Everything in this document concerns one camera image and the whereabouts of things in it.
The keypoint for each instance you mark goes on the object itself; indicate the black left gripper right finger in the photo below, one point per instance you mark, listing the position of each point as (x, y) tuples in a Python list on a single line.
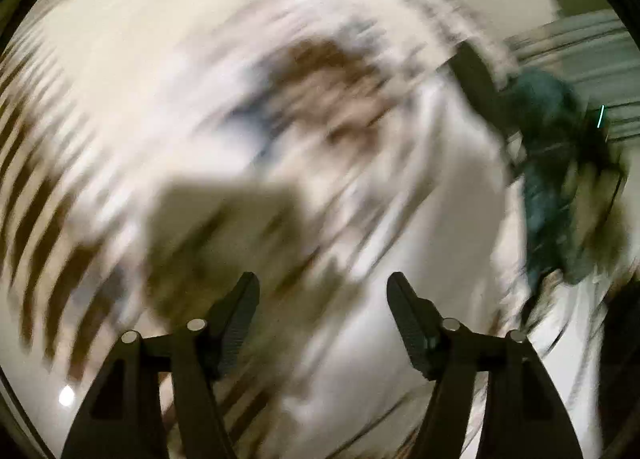
[(447, 354)]

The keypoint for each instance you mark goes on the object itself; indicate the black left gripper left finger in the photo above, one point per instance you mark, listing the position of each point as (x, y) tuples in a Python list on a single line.
[(201, 354)]

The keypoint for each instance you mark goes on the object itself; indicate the white knitted garment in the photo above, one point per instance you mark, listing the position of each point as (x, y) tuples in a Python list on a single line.
[(453, 230)]

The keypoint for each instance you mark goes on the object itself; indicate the dark green fleece garment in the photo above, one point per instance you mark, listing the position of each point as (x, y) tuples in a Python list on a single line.
[(572, 177)]

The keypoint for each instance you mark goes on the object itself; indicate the floral fleece blanket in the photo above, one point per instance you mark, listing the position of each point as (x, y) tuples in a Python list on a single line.
[(154, 150)]

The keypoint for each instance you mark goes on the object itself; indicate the grey-green curtain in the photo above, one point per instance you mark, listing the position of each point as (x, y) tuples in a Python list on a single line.
[(596, 54)]

